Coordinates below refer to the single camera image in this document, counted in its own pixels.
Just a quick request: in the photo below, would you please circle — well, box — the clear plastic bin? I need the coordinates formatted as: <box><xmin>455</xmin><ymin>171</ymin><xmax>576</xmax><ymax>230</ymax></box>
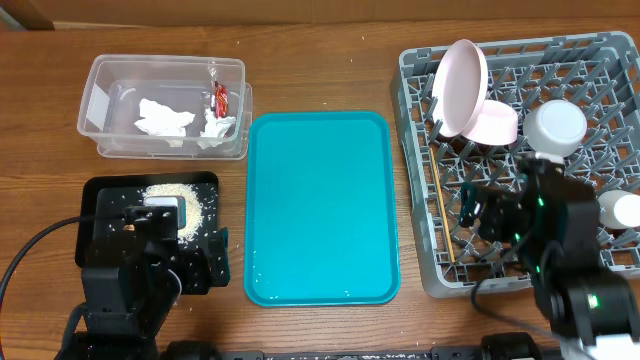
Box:
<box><xmin>77</xmin><ymin>54</ymin><xmax>253</xmax><ymax>160</ymax></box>

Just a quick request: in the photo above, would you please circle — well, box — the black rail at table edge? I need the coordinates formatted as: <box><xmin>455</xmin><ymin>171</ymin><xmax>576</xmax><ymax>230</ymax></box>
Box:
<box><xmin>160</xmin><ymin>332</ymin><xmax>562</xmax><ymax>360</ymax></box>

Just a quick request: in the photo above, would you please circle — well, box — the small white cup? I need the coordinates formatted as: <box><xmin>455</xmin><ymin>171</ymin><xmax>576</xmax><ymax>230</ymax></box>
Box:
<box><xmin>597</xmin><ymin>190</ymin><xmax>640</xmax><ymax>230</ymax></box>

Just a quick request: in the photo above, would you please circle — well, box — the grey-green bowl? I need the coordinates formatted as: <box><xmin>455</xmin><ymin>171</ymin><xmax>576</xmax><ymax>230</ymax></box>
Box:
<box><xmin>523</xmin><ymin>100</ymin><xmax>587</xmax><ymax>157</ymax></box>

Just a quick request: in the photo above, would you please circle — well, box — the pink bowl with rice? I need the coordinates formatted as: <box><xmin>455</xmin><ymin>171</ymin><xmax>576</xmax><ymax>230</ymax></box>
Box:
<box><xmin>462</xmin><ymin>100</ymin><xmax>518</xmax><ymax>146</ymax></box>

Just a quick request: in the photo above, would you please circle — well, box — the large white plate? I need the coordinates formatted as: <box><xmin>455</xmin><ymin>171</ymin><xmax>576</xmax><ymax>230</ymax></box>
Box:
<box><xmin>432</xmin><ymin>39</ymin><xmax>488</xmax><ymax>138</ymax></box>

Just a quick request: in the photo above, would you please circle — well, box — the pile of white rice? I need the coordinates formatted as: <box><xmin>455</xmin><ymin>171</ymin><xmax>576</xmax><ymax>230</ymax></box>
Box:
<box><xmin>142</xmin><ymin>184</ymin><xmax>203</xmax><ymax>245</ymax></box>

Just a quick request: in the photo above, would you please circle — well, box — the wooden chopstick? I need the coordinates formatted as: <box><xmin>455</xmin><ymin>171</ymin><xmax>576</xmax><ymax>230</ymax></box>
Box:
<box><xmin>429</xmin><ymin>147</ymin><xmax>456</xmax><ymax>265</ymax></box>

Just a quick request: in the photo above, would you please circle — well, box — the teal plastic tray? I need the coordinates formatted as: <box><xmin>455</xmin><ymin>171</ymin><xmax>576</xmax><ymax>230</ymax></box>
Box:
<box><xmin>244</xmin><ymin>111</ymin><xmax>401</xmax><ymax>307</ymax></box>

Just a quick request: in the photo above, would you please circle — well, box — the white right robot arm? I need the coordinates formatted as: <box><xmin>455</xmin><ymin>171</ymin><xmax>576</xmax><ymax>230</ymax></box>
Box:
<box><xmin>458</xmin><ymin>158</ymin><xmax>639</xmax><ymax>359</ymax></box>

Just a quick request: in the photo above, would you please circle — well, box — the red snack wrapper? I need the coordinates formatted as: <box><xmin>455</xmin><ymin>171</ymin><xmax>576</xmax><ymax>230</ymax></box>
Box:
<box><xmin>212</xmin><ymin>81</ymin><xmax>228</xmax><ymax>118</ymax></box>

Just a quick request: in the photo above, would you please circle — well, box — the white napkin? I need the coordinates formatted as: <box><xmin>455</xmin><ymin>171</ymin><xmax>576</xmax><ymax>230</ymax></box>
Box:
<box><xmin>198</xmin><ymin>107</ymin><xmax>236</xmax><ymax>149</ymax></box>
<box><xmin>134</xmin><ymin>98</ymin><xmax>195</xmax><ymax>147</ymax></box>

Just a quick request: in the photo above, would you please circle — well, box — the black tray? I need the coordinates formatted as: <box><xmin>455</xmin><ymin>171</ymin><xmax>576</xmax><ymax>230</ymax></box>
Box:
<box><xmin>75</xmin><ymin>171</ymin><xmax>229</xmax><ymax>270</ymax></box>

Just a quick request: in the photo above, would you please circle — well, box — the grey dishwasher rack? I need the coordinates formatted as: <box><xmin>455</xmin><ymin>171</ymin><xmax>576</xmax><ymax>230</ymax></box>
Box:
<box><xmin>391</xmin><ymin>32</ymin><xmax>639</xmax><ymax>298</ymax></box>

